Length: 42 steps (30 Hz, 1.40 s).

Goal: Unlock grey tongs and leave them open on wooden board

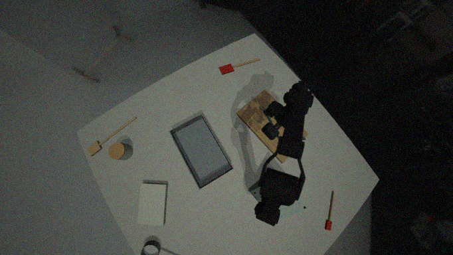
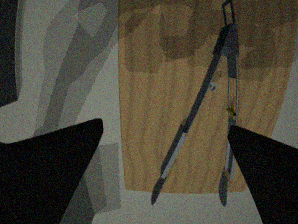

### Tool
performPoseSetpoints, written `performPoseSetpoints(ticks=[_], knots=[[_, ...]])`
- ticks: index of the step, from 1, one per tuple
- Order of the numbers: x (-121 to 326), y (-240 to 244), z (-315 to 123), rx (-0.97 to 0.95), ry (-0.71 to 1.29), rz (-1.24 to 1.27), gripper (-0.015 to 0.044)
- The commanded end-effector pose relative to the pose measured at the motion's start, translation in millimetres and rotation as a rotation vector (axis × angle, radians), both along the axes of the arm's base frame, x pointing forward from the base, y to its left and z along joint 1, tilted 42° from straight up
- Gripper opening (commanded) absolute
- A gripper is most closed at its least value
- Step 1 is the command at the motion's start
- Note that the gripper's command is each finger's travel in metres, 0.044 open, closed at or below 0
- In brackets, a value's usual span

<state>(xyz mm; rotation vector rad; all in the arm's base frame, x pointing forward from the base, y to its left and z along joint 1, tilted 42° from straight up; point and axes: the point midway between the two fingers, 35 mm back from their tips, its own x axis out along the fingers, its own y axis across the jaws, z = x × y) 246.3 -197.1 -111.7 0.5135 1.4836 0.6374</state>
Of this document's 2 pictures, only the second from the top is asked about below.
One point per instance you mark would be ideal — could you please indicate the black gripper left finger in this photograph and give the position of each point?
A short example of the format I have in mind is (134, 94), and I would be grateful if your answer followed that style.
(39, 176)

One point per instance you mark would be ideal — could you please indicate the wooden board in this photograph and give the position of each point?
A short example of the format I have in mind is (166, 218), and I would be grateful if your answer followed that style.
(164, 51)

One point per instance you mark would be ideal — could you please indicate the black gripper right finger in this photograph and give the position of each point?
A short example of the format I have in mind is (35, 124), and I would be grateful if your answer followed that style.
(271, 172)

